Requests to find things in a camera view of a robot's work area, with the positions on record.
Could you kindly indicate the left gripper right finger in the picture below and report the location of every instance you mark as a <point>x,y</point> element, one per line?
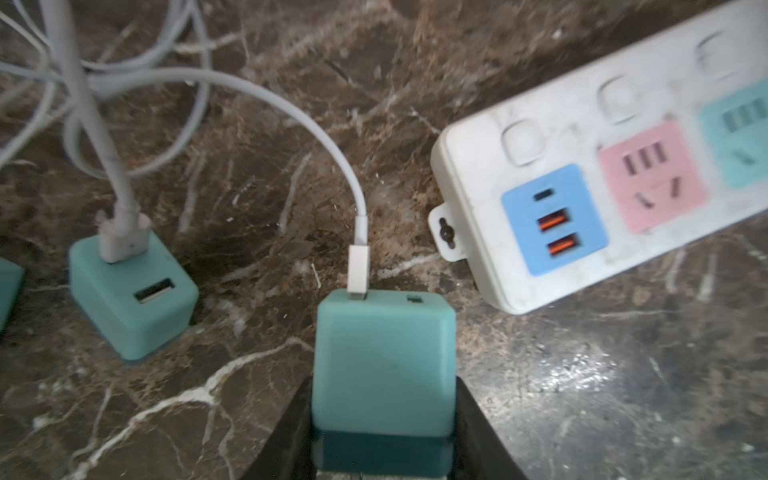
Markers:
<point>479,453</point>

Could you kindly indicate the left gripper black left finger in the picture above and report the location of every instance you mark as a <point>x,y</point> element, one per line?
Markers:
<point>286,454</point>

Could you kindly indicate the white multicolour power strip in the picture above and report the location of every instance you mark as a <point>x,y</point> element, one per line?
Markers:
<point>610,165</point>

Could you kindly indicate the teal charger plug small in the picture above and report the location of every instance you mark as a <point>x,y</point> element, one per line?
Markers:
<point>138,305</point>

